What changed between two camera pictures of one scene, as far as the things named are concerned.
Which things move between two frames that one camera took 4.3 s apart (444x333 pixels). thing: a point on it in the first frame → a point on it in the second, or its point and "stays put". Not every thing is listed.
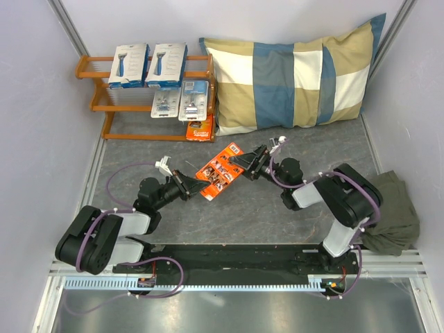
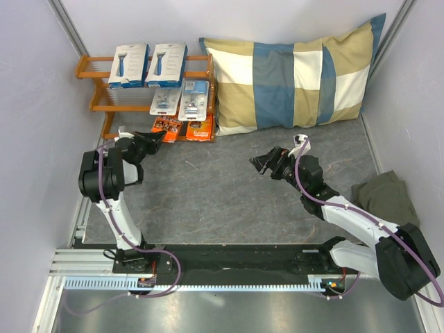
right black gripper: x=250 y=164 → x=279 y=157
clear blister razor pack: x=166 y=103 stays put
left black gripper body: x=173 y=192 → x=142 y=150
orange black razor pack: x=200 y=130 stays put
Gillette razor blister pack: x=194 y=100 stays put
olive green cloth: x=397 y=229 stays put
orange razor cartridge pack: x=220 y=172 → x=171 y=124
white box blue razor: x=129 y=66 stays put
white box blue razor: x=166 y=65 stays put
